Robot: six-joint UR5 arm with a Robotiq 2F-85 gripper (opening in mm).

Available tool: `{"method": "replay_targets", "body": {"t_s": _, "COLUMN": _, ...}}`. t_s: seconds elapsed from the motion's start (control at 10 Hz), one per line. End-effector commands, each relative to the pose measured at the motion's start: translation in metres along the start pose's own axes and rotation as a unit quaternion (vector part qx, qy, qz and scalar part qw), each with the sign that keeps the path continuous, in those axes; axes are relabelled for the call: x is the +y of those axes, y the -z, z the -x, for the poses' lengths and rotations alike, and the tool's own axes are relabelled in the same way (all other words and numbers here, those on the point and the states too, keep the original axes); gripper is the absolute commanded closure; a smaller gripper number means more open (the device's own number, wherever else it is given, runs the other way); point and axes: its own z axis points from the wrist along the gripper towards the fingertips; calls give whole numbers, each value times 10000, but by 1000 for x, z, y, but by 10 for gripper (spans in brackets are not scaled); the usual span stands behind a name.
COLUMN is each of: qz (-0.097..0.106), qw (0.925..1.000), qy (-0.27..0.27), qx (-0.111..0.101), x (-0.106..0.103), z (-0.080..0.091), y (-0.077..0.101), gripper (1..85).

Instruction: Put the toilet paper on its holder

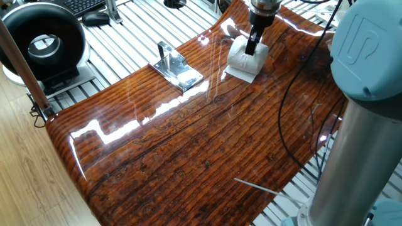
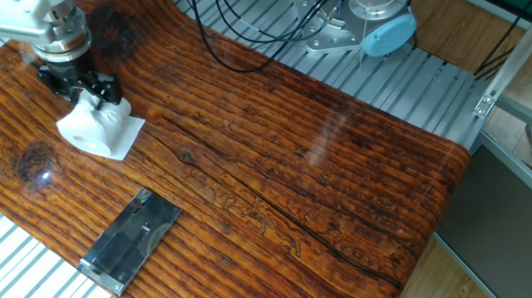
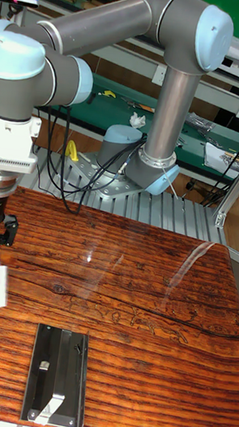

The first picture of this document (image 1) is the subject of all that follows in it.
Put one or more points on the aluminium upright bracket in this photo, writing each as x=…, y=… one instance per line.
x=112, y=11

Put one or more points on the silver perforated mounting plate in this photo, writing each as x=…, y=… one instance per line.
x=325, y=14

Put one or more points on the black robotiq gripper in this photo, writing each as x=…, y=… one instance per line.
x=263, y=20

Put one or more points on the brown wooden pole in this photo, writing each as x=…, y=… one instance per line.
x=25, y=72

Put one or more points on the black computer keyboard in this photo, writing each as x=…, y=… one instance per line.
x=83, y=6

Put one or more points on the white toilet paper roll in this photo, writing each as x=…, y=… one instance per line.
x=242, y=59

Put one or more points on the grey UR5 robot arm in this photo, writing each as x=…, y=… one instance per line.
x=364, y=56

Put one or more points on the black round disc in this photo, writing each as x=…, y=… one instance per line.
x=174, y=3

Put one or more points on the chrome toilet paper holder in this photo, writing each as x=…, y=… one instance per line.
x=179, y=73

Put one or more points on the glossy wood pattern mat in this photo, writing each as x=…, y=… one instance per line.
x=188, y=150

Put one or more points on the black computer mouse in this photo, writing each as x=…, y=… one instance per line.
x=95, y=19

